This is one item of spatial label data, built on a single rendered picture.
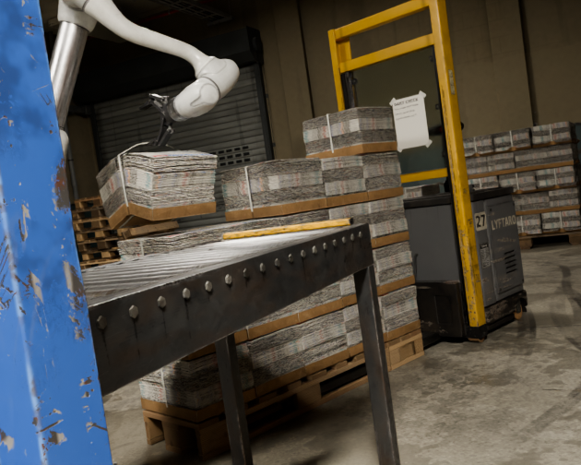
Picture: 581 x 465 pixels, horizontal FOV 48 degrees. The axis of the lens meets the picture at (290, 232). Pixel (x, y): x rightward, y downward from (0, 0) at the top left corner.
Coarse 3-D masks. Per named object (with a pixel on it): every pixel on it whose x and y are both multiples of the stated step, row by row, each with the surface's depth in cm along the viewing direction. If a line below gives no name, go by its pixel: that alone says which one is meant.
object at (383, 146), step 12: (360, 144) 311; (372, 144) 315; (384, 144) 322; (396, 144) 329; (312, 156) 333; (324, 156) 328; (336, 156) 322; (372, 192) 313; (384, 192) 320; (396, 192) 327; (384, 240) 317; (396, 240) 324; (384, 288) 315; (396, 288) 322; (408, 324) 327; (420, 324) 334; (396, 336) 319
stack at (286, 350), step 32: (224, 224) 278; (256, 224) 260; (288, 224) 272; (352, 224) 302; (128, 256) 252; (352, 288) 299; (320, 320) 283; (352, 320) 297; (256, 352) 255; (288, 352) 268; (320, 352) 281; (160, 384) 248; (192, 384) 234; (256, 384) 255; (288, 384) 268; (352, 384) 295; (160, 416) 251; (256, 416) 270; (288, 416) 265; (192, 448) 247; (224, 448) 241
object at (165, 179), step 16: (128, 160) 235; (144, 160) 228; (160, 160) 226; (176, 160) 230; (192, 160) 236; (208, 160) 241; (128, 176) 236; (144, 176) 229; (160, 176) 228; (176, 176) 233; (192, 176) 238; (208, 176) 244; (144, 192) 230; (160, 192) 229; (176, 192) 234; (192, 192) 239; (208, 192) 245; (160, 208) 230
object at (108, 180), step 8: (112, 160) 243; (104, 168) 248; (112, 168) 244; (104, 176) 249; (112, 176) 244; (104, 184) 250; (112, 184) 246; (104, 192) 250; (112, 192) 247; (120, 192) 241; (104, 200) 251; (112, 200) 246; (120, 200) 242; (104, 208) 251; (112, 208) 247; (128, 216) 241; (136, 216) 244; (120, 224) 247; (128, 224) 249; (136, 224) 253; (144, 224) 257
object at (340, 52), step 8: (328, 32) 382; (344, 40) 385; (336, 48) 380; (344, 48) 386; (336, 56) 381; (344, 56) 386; (336, 64) 382; (336, 72) 382; (336, 80) 383; (344, 80) 381; (336, 88) 384; (344, 88) 382; (352, 88) 385; (344, 96) 383; (352, 96) 383; (344, 104) 382; (352, 104) 382
